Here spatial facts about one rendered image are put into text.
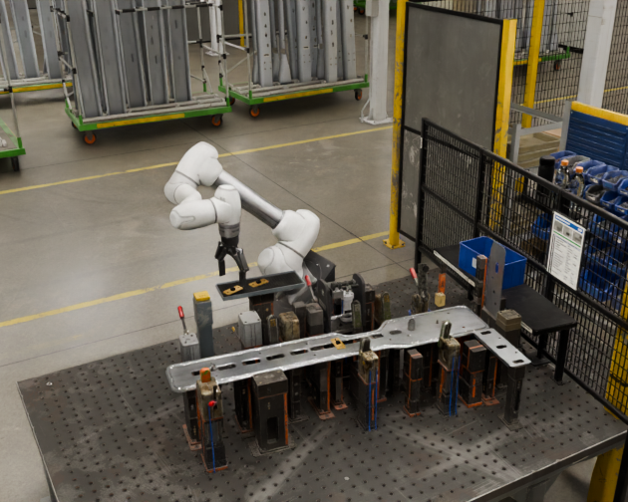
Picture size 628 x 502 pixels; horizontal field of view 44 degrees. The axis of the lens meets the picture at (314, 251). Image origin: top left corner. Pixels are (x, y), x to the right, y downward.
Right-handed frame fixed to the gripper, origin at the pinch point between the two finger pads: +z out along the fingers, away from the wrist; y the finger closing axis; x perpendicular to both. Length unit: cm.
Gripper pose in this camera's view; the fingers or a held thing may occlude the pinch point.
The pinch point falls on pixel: (232, 278)
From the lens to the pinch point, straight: 330.3
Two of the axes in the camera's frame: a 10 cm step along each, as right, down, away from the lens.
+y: 7.1, 2.9, -6.4
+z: 0.1, 9.1, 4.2
